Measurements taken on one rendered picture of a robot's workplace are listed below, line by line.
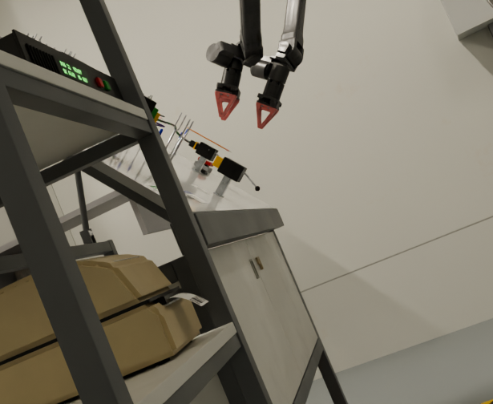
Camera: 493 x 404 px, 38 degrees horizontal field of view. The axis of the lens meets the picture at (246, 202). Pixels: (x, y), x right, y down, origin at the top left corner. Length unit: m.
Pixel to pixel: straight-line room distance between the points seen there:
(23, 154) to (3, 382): 0.45
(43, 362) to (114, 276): 0.16
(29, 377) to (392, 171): 2.82
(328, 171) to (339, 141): 0.17
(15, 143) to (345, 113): 3.07
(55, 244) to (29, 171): 0.08
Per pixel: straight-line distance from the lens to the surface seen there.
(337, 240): 3.74
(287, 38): 2.28
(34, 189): 0.72
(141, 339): 1.01
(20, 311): 1.07
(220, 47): 2.16
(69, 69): 1.07
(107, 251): 2.54
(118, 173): 1.36
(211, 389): 1.35
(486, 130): 3.65
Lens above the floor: 0.75
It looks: 4 degrees up
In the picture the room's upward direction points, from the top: 23 degrees counter-clockwise
